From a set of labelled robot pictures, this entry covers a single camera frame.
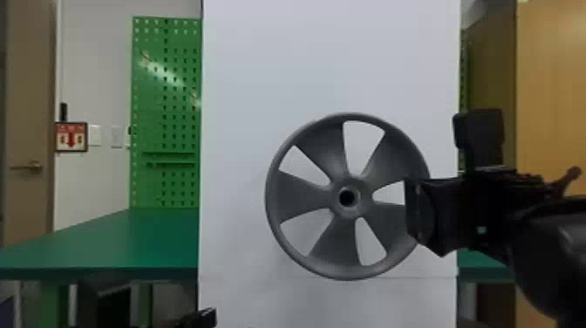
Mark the white wall switch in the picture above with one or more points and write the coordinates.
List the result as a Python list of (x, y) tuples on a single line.
[(95, 135), (117, 136)]

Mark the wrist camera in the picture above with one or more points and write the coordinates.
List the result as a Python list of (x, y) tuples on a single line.
[(478, 135), (203, 317)]

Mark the brown door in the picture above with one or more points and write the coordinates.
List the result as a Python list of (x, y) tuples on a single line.
[(27, 114)]

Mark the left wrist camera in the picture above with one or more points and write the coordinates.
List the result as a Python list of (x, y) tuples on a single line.
[(203, 317)]

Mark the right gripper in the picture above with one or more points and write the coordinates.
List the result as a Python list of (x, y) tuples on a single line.
[(487, 215)]

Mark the white panel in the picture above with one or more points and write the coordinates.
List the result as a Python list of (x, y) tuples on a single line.
[(274, 68)]

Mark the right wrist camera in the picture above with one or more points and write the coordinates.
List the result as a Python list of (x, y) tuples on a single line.
[(478, 135)]

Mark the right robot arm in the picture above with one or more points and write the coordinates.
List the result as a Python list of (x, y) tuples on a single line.
[(549, 238)]

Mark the red wall sign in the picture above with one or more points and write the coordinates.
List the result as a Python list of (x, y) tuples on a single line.
[(71, 136)]

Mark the brown wooden cupboard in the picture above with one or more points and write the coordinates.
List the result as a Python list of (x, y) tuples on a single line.
[(549, 91)]

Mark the grey wheel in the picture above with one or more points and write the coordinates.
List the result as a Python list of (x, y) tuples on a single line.
[(320, 142)]

